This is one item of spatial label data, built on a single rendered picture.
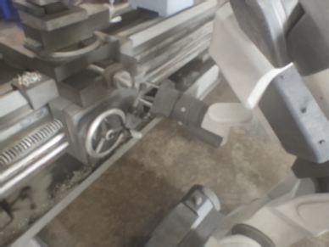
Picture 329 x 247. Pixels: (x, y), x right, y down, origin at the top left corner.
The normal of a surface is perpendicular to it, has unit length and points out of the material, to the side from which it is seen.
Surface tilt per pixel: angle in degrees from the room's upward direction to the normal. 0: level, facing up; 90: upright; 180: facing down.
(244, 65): 93
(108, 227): 0
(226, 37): 93
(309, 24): 90
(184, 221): 0
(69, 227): 0
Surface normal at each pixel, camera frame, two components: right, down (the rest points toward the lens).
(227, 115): -0.07, -0.62
